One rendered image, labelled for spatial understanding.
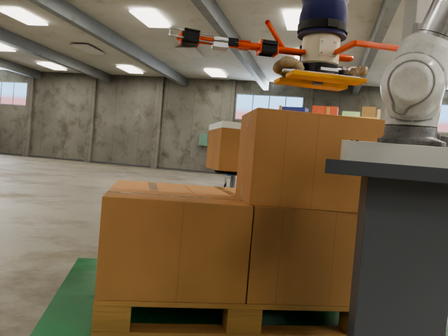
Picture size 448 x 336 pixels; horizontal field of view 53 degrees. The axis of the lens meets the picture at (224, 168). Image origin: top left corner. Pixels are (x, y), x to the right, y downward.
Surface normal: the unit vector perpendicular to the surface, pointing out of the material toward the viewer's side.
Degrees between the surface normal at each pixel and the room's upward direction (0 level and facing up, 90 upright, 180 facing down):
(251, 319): 90
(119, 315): 90
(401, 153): 90
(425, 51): 81
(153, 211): 90
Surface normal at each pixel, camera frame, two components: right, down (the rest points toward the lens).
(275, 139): 0.12, 0.04
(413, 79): -0.45, 0.14
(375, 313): -0.22, 0.00
